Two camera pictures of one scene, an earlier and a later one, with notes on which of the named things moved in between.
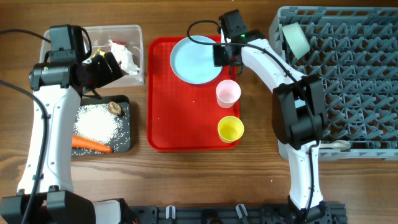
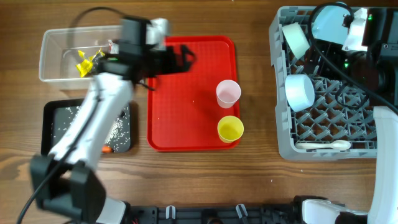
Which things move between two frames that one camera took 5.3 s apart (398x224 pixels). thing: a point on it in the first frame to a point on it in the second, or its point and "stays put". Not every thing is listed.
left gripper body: [99, 73] to [161, 61]
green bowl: [296, 40] stays put
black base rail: [329, 213] stays put
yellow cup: [230, 129] stays put
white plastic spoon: [338, 144] stays put
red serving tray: [182, 116] stays put
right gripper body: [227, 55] to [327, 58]
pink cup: [227, 93] stays put
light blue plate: [193, 62] to [328, 24]
